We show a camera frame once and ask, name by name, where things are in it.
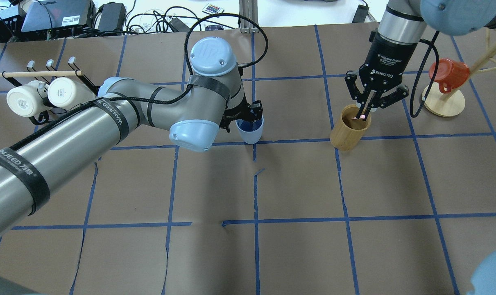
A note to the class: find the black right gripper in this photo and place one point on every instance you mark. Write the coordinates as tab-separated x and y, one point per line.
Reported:
385	57

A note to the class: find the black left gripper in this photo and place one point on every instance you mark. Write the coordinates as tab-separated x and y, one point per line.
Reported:
236	110

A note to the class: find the light blue plastic cup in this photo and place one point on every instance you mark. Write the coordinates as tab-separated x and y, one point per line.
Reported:
250	132

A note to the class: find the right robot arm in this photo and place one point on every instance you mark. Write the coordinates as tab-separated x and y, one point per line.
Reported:
404	21

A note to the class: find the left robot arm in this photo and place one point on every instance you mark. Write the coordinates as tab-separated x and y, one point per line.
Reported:
34	168

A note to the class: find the bamboo cylinder holder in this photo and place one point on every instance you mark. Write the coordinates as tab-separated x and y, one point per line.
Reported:
349	129

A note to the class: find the orange red mug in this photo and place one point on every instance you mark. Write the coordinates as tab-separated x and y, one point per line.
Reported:
449	74

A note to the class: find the wooden mug tree stand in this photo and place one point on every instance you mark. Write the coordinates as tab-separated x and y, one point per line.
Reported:
453	103

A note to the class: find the small remote control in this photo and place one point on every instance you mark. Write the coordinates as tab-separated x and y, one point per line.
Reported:
212	10

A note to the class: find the black power adapter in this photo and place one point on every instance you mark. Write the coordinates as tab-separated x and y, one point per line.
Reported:
111	17

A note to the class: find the white mug far end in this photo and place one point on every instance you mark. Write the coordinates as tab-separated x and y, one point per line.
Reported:
66	93

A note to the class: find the white mug end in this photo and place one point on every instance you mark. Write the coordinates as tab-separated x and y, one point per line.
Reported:
28	100
66	93

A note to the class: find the wooden rack dowel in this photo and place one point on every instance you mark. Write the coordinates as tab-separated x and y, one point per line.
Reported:
66	73

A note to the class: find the white mug near end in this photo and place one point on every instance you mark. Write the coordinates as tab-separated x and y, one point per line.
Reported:
28	100

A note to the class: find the black electronics box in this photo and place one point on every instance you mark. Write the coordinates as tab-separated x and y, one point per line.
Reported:
58	14

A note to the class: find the aluminium frame post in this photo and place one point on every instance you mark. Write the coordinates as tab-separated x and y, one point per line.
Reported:
248	9

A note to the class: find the black wire mug rack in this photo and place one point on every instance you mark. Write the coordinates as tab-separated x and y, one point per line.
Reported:
44	117

